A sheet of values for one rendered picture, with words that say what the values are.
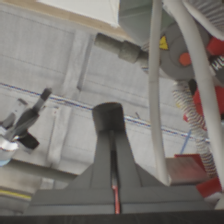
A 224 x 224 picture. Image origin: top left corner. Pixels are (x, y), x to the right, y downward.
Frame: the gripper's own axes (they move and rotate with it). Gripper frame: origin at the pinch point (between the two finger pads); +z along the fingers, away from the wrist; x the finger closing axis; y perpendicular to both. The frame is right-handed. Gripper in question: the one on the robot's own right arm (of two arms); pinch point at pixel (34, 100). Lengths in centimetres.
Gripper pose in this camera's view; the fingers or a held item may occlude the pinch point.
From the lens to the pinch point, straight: 54.0
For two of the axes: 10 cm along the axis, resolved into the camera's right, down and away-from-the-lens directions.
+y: -7.6, -6.4, -1.1
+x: 1.5, -3.4, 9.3
